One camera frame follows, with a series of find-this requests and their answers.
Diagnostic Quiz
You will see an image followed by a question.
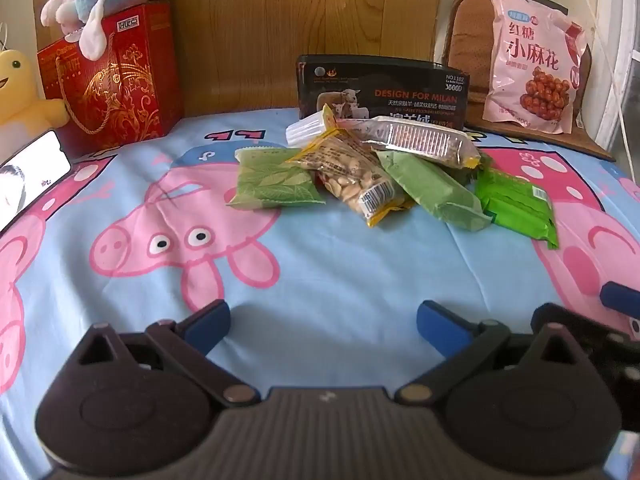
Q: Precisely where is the plain green snack packet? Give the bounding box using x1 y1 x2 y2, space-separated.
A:
375 150 493 232

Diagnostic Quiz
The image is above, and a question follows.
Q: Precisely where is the white window frame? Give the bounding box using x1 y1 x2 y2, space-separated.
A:
582 0 640 181

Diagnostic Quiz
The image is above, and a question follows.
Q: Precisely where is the black printed box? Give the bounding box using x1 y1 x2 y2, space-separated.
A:
295 54 472 128

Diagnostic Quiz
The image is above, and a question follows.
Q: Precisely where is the yellow peanut packet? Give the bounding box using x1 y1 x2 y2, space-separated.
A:
285 105 416 228

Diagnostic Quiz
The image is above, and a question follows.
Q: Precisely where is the smartphone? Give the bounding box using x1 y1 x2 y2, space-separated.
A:
0 129 72 233

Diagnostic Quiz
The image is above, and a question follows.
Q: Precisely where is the white translucent snack packet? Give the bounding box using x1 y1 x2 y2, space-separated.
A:
285 112 341 148

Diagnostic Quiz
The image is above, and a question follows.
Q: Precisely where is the cartoon pig printed blanket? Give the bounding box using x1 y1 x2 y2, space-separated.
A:
0 107 640 480

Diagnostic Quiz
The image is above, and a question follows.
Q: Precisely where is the brown seat cushion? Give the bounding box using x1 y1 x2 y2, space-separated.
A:
442 0 617 163

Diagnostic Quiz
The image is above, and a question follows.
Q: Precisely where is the red gift bag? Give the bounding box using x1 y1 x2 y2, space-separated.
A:
37 2 173 158

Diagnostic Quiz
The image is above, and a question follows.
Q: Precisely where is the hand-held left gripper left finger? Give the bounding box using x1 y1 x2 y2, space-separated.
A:
75 299 261 407

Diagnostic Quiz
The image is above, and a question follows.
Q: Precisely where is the yellow duck plush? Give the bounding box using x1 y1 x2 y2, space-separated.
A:
0 49 71 128

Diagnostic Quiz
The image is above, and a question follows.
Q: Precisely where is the clear tray biscuit packet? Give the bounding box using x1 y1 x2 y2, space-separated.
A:
336 115 481 170

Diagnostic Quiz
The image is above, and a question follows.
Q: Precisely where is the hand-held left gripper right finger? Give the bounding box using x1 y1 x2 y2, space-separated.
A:
392 300 581 408

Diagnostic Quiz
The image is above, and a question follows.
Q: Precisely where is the white cable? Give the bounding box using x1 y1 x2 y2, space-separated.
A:
570 0 636 176

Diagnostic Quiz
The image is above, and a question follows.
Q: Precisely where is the wood-pattern wall sheet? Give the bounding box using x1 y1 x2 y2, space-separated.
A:
34 0 443 118

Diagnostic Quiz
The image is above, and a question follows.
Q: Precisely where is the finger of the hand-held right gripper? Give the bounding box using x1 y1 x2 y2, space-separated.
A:
532 302 621 349
600 281 640 322

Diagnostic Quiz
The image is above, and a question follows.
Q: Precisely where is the large pink snack bag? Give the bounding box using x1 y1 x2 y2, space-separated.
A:
484 0 587 135

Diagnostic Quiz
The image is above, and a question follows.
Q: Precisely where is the bright green snack packet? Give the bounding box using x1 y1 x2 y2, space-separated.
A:
472 166 560 251

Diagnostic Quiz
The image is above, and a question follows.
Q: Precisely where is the leaf-print green snack packet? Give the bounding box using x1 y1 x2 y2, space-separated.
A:
226 146 327 210

